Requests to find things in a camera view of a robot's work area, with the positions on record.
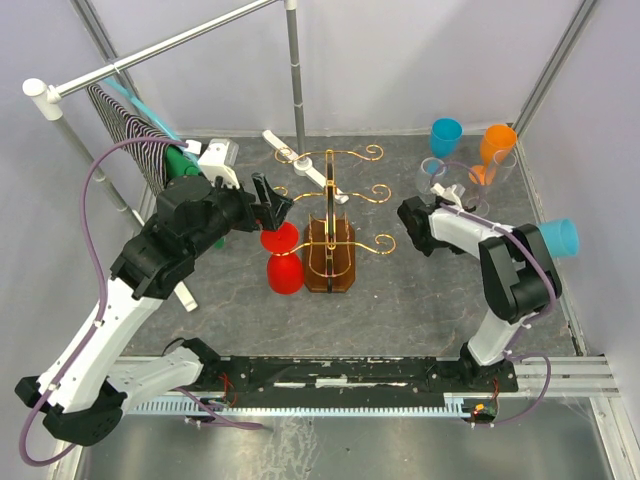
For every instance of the gold wire glass rack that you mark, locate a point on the gold wire glass rack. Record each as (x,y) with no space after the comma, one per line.
(329,243)

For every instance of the green plastic hanger piece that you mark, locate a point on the green plastic hanger piece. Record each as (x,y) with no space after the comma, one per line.
(190,175)

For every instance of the orange plastic wine glass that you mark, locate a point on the orange plastic wine glass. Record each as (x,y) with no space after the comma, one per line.
(497,143)

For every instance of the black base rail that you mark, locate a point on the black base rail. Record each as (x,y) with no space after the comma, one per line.
(349,382)

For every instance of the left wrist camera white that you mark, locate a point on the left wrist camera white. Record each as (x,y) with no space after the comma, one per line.
(216,159)

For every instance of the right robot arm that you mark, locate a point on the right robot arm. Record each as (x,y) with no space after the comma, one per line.
(520,280)

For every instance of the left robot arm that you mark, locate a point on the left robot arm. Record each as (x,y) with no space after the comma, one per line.
(81,400)

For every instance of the red plastic wine glass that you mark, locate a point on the red plastic wine glass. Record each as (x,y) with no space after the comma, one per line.
(285,274)

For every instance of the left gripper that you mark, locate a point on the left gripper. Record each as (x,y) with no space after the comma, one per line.
(268,214)

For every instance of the white clothes rack stand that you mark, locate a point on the white clothes rack stand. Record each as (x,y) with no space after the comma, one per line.
(233,79)

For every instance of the blue wine glass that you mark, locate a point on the blue wine glass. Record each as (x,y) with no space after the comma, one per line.
(561,238)
(445,135)

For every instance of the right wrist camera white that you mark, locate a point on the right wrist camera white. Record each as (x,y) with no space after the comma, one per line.
(453,194)

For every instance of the clear wine glass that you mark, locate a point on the clear wine glass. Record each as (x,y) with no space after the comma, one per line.
(476,198)
(431,170)

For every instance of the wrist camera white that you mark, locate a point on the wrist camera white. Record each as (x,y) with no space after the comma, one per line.
(453,194)
(216,159)

